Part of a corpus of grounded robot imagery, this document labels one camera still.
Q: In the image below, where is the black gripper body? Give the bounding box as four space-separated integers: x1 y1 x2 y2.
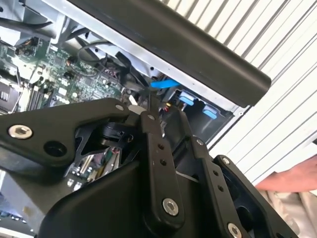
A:
37 158 221 238

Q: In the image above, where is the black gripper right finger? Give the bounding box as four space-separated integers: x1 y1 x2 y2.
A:
177 111 300 238

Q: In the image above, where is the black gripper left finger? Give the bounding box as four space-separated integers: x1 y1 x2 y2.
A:
0 95 185 230

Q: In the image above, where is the light blue disk wire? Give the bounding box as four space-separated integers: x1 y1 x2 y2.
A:
150 78 181 88

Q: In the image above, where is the person's bare hand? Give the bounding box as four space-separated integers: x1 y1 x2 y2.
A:
255 155 317 192

